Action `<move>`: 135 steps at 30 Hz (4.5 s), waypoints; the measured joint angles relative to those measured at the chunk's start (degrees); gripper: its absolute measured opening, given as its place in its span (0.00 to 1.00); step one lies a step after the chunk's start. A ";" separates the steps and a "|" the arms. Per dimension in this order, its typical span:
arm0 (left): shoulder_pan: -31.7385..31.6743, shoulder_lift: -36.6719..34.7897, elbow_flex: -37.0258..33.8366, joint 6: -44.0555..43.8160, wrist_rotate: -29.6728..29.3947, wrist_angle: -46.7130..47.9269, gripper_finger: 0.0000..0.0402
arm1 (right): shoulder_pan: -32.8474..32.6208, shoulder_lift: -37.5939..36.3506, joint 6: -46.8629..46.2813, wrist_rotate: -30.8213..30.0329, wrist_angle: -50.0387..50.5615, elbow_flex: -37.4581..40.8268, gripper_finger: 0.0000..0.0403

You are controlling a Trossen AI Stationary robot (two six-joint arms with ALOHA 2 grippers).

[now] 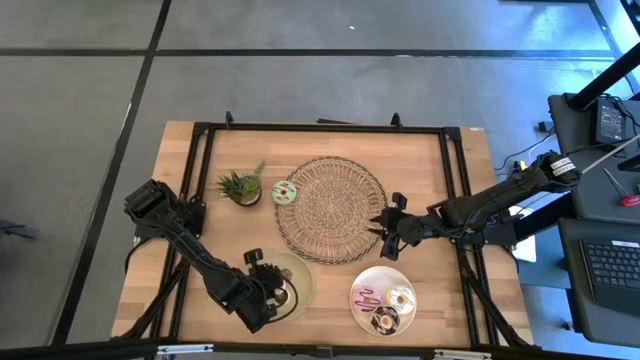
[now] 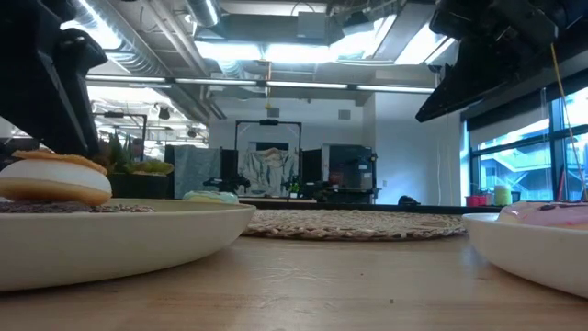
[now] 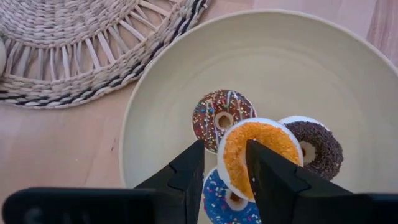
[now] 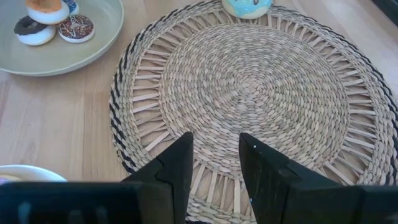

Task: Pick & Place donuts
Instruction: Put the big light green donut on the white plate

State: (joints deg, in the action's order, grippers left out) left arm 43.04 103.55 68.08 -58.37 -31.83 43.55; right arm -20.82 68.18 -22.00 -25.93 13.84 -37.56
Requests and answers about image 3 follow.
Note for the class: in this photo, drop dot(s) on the small orange sprinkle donut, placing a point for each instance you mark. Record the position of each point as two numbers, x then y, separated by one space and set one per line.
236 149

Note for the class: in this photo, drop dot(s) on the small dark chocolate sprinkle donut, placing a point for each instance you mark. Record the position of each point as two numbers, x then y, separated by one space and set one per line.
326 146

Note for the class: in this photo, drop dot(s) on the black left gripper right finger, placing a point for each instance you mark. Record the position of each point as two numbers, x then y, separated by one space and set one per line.
273 186

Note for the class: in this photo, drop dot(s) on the small brown rainbow-sprinkle donut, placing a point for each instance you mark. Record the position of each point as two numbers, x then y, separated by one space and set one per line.
208 124

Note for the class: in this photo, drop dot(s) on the small blue sprinkle donut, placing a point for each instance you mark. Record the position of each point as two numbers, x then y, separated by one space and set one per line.
217 205

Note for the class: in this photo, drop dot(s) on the round woven straw placemat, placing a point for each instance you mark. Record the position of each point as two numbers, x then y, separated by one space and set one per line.
62 25

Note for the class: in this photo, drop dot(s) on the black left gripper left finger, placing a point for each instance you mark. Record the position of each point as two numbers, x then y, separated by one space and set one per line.
186 174

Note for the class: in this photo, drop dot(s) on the beige round plate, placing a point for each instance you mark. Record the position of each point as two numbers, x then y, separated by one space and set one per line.
280 62

